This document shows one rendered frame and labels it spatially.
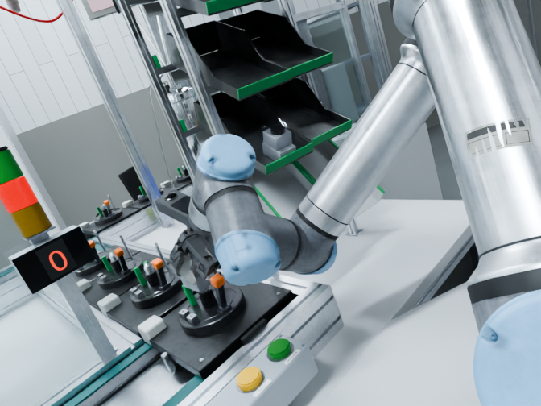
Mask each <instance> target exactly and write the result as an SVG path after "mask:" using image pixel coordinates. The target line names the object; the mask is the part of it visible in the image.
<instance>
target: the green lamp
mask: <svg viewBox="0 0 541 406"><path fill-rule="evenodd" d="M23 175H24V174H23V172H22V170H21V168H20V167H19V165H18V163H17V161H16V160H15V158H14V156H13V155H12V153H11V151H10V150H9V149H7V150H5V151H0V184H4V183H6V182H8V181H11V180H14V179H16V178H19V177H20V176H23Z"/></svg>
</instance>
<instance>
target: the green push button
mask: <svg viewBox="0 0 541 406"><path fill-rule="evenodd" d="M290 352H291V343H290V342H289V341H288V340H287V339H286V338H279V339H276V340H274V341H273V342H272V343H271V344H270V345H269V346H268V348H267V353H268V354H269V356H270V358H272V359H281V358H284V357H286V356H287V355H288V354H289V353H290Z"/></svg>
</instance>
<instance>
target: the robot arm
mask: <svg viewBox="0 0 541 406"><path fill-rule="evenodd" d="M388 2H389V4H390V9H391V13H392V15H393V19H394V24H395V26H396V27H397V28H398V30H399V31H400V32H401V33H402V34H403V35H405V36H406V37H407V38H406V39H405V41H404V42H403V44H402V45H401V47H400V52H401V60H400V61H399V63H398V64H397V66H396V67H395V69H394V70H393V72H392V73H391V74H390V76H389V77H388V79H387V80H386V82H385V83H384V85H383V86H382V87H381V88H380V90H379V91H378V93H377V95H376V96H375V97H374V99H373V101H372V102H371V103H370V104H369V106H368V107H367V109H366V110H365V112H364V114H363V115H362V116H361V117H360V119H359V120H358V122H357V123H356V125H355V126H354V128H353V129H352V130H351V131H350V133H349V135H348V136H347V138H346V139H345V141H344V142H343V143H342V144H341V146H340V148H339V149H338V150H337V152H336V154H335V155H334V156H333V157H332V159H331V160H330V162H329V163H328V165H327V166H326V168H325V169H324V170H323V172H322V173H321V175H320V176H319V178H318V179H317V181H316V183H315V184H314V185H313V186H312V188H311V189H310V191H309V192H308V194H307V195H306V197H305V198H304V199H303V201H302V202H301V203H300V205H299V207H298V209H297V210H296V211H295V212H294V214H293V215H292V217H291V218H290V220H289V219H286V218H282V217H276V216H274V215H271V214H268V213H265V212H264V211H263V208H262V205H261V202H260V200H259V197H258V194H257V192H256V189H255V187H254V183H253V181H252V174H253V173H254V169H255V166H254V165H255V162H256V155H255V152H254V149H253V148H252V147H251V145H250V144H249V143H248V142H247V141H245V140H244V139H243V138H241V137H239V136H236V135H231V134H226V135H225V134H222V135H214V136H212V137H210V138H209V139H207V140H206V141H205V142H204V144H203V146H202V148H201V152H200V156H199V157H198V159H197V161H196V166H197V167H196V175H195V180H194V184H193V189H192V195H191V196H189V195H187V194H185V193H182V192H180V191H178V190H176V189H173V190H171V191H170V192H168V193H166V194H164V195H162V196H161V197H159V198H158V199H156V200H155V204H156V206H157V209H158V211H159V212H161V213H164V214H166V215H167V216H169V217H171V218H173V219H175V220H177V221H178V222H181V223H183V224H185V225H186V226H187V229H186V230H184V231H183V232H182V233H181V234H180V236H179V237H178V239H177V242H176V243H175V245H174V247H173V249H172V250H171V253H170V256H169V258H170V262H171V265H172V268H173V270H174V272H175V273H176V274H177V276H179V277H181V276H183V277H184V278H185V279H186V280H187V281H188V282H189V283H190V284H192V285H195V284H196V277H195V276H194V274H193V272H192V266H193V260H192V257H193V259H194V260H195V261H196V263H197V264H198V266H197V269H196V270H197V272H198V273H199V274H200V275H201V276H202V278H203V279H204V280H206V277H207V276H209V275H210V274H212V273H213V272H214V271H216V270H217V269H221V270H222V272H223V275H224V277H225V279H226V280H227V281H228V282H229V283H231V284H233V285H237V286H245V285H247V284H257V283H259V282H262V281H264V280H267V279H269V278H270V277H272V276H273V275H274V274H275V273H276V272H277V271H289V272H294V273H296V274H299V275H318V274H321V273H324V272H326V271H327V270H328V269H329V268H330V267H331V266H332V265H333V264H334V263H335V260H336V257H337V243H336V240H337V239H338V238H339V236H340V235H341V234H342V232H343V231H344V230H345V228H346V227H347V225H348V224H349V223H350V222H351V220H352V219H353V217H354V216H355V215H356V213H357V212H358V210H359V209H360V208H361V207H362V206H363V204H364V203H365V201H366V200H367V199H368V197H369V196H370V194H371V193H372V192H373V191H374V190H375V188H376V187H377V186H378V184H379V183H380V181H381V180H382V178H383V177H384V176H385V175H386V173H387V172H388V171H389V169H390V168H391V166H392V165H393V164H394V162H395V161H396V159H397V158H398V157H399V156H400V155H401V153H402V152H403V150H404V149H405V148H406V146H407V145H408V143H409V142H410V141H411V140H412V139H413V137H414V136H415V134H416V133H417V131H418V130H419V128H420V127H421V126H422V125H423V124H424V122H425V121H426V120H427V118H428V117H429V115H430V114H431V113H432V111H433V110H434V109H435V108H436V110H437V114H438V116H439V120H440V125H441V127H442V130H443V133H444V138H445V141H446V144H447V147H448V152H449V155H450V158H451V161H452V166H453V168H454V172H455V174H456V179H457V183H458V185H459V188H460V193H461V196H462V199H463V202H464V205H465V210H466V213H467V216H468V219H469V224H470V226H471V230H472V232H473V237H474V241H475V243H476V246H477V251H478V254H479V257H480V260H479V264H478V266H477V268H476V270H475V271H474V273H473V274H472V275H471V276H470V278H469V280H468V281H467V283H466V285H467V290H468V294H469V299H470V301H471V305H472V309H473V314H474V317H475V321H476V323H477V329H478V332H479V335H478V338H477V342H476V345H475V350H474V356H473V378H474V383H475V388H476V390H477V395H478V398H479V400H480V403H481V406H541V66H540V64H539V61H538V58H537V56H536V54H535V51H534V48H533V47H532V45H531V42H530V39H529V37H528V35H527V32H526V29H525V27H524V26H523V23H522V20H521V18H520V16H519V13H518V10H517V8H516V6H515V4H514V0H388ZM200 268H201V269H202V270H203V271H204V272H205V273H203V272H202V270H201V269H200Z"/></svg>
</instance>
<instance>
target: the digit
mask: <svg viewBox="0 0 541 406"><path fill-rule="evenodd" d="M35 253H36V254H37V256H38V258H39V260H40V262H41V263H42V264H43V266H44V268H45V270H46V272H47V273H48V275H49V276H50V278H51V280H54V279H56V278H58V277H59V276H61V275H63V274H64V273H66V272H68V271H70V270H72V269H73V268H75V267H77V265H76V262H75V260H74V259H73V257H72V255H71V253H70V252H69V250H68V248H67V247H66V245H65V243H64V240H63V239H62V238H61V239H59V240H57V241H55V242H53V243H51V244H49V245H47V246H45V247H44V248H42V249H40V250H38V251H36V252H35Z"/></svg>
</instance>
